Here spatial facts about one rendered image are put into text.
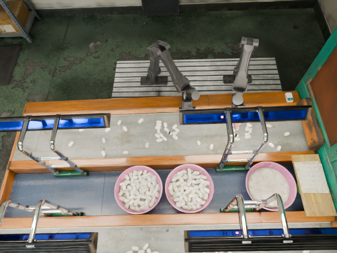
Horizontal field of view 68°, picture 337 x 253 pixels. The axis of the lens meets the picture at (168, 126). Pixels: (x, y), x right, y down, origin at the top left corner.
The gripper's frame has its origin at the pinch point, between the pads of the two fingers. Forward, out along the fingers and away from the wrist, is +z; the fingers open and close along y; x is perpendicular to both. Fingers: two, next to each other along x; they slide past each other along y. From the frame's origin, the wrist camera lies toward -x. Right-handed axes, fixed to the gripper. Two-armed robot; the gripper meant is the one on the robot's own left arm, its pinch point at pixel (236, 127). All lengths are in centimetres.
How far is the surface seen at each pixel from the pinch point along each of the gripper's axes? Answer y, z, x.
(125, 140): -67, 7, 4
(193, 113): -26.7, -14.1, -26.0
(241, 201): -10, 17, -54
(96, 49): -126, -61, 158
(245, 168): 3.8, 23.0, -6.7
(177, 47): -32, -59, 156
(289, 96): 36.7, -14.9, 16.6
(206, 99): -15.3, -14.9, 19.3
